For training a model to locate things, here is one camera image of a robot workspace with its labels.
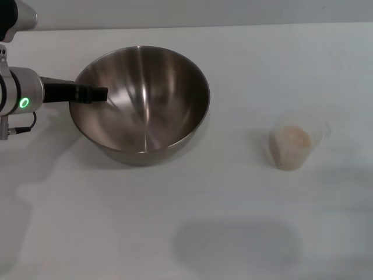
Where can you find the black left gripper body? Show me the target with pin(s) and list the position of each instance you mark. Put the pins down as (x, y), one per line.
(58, 91)

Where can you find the white rice grains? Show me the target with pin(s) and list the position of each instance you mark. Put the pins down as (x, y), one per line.
(294, 138)

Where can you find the stainless steel mixing bowl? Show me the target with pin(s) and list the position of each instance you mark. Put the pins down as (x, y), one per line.
(151, 111)

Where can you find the clear plastic measuring cup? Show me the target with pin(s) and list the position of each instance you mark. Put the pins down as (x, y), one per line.
(275, 146)

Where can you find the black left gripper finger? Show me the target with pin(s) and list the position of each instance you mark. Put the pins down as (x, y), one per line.
(93, 94)

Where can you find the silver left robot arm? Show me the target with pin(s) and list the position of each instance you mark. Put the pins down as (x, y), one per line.
(17, 84)

